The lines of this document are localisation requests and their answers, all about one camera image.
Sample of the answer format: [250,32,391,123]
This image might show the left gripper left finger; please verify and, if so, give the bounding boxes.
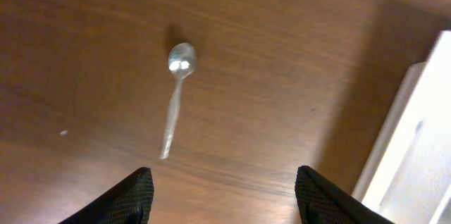
[61,167,154,224]

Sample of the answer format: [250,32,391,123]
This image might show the white plastic cutlery tray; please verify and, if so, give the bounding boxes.
[352,30,450,224]

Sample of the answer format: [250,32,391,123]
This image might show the small teaspoon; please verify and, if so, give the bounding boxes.
[159,42,197,159]

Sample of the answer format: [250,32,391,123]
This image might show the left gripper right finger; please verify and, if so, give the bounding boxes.
[295,166,393,224]

